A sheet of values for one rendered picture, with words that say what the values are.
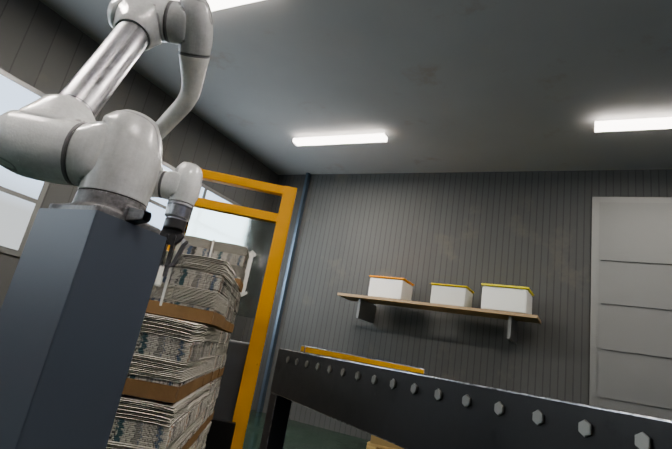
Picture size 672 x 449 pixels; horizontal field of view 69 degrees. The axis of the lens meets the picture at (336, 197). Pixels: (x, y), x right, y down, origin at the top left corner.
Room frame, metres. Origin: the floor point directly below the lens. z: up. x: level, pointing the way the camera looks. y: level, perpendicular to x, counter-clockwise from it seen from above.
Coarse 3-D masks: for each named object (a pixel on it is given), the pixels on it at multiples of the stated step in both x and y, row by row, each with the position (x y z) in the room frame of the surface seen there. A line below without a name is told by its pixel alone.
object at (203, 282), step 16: (192, 256) 1.79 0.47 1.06; (192, 272) 1.78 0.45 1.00; (208, 272) 1.79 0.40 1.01; (224, 272) 1.80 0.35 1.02; (176, 288) 1.78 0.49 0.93; (192, 288) 1.78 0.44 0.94; (208, 288) 1.78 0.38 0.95; (224, 288) 1.91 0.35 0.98; (176, 304) 1.78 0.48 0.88; (192, 304) 1.78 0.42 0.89; (208, 304) 1.78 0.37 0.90; (224, 304) 2.01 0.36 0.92
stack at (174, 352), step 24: (144, 336) 1.51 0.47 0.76; (168, 336) 1.50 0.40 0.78; (192, 336) 1.53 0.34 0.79; (216, 336) 2.23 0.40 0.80; (144, 360) 1.50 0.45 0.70; (168, 360) 1.51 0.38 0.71; (192, 360) 1.63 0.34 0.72; (216, 360) 2.42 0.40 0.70; (168, 384) 1.51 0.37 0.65; (120, 408) 1.51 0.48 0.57; (144, 408) 1.51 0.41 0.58; (168, 408) 1.51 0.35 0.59; (192, 408) 1.93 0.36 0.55; (120, 432) 1.50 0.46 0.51; (144, 432) 1.51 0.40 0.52; (168, 432) 1.53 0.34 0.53; (192, 432) 2.17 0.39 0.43
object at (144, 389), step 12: (216, 372) 2.54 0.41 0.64; (132, 384) 1.50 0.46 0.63; (144, 384) 1.50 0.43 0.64; (156, 384) 1.50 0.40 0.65; (192, 384) 1.78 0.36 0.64; (204, 384) 2.16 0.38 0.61; (144, 396) 1.50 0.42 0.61; (156, 396) 1.51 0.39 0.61; (168, 396) 1.51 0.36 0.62; (180, 396) 1.59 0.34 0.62
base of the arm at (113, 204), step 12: (84, 192) 1.06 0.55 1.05; (96, 192) 1.05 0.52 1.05; (108, 192) 1.05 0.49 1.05; (60, 204) 1.08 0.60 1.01; (72, 204) 1.06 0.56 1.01; (84, 204) 1.04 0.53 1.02; (96, 204) 1.03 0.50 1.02; (108, 204) 1.06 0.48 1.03; (120, 204) 1.07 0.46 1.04; (132, 204) 1.09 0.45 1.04; (120, 216) 1.06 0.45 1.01; (132, 216) 1.07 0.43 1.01; (144, 216) 1.09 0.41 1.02; (144, 228) 1.12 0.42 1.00; (156, 228) 1.14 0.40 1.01
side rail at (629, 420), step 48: (288, 384) 1.39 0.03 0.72; (336, 384) 1.14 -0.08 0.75; (384, 384) 0.97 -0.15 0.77; (432, 384) 0.84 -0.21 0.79; (384, 432) 0.95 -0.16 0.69; (432, 432) 0.83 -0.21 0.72; (480, 432) 0.74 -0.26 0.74; (528, 432) 0.66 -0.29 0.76; (576, 432) 0.60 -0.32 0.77; (624, 432) 0.55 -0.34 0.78
